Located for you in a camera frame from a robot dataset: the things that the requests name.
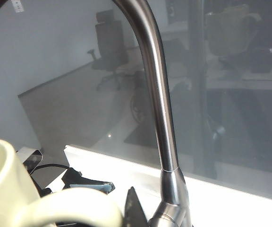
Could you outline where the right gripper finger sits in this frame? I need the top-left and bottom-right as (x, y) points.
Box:
(123, 186), (149, 227)

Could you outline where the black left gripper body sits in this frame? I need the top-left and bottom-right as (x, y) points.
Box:
(61, 166), (84, 188)

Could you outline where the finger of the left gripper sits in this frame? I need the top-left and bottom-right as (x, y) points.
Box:
(68, 176), (116, 195)

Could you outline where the pale green ceramic mug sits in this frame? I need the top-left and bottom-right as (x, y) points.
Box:
(0, 139), (124, 227)

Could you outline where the brushed steel faucet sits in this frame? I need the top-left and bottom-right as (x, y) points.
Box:
(0, 0), (194, 227)

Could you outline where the thin black cable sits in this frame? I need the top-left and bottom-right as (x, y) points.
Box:
(31, 164), (71, 171)

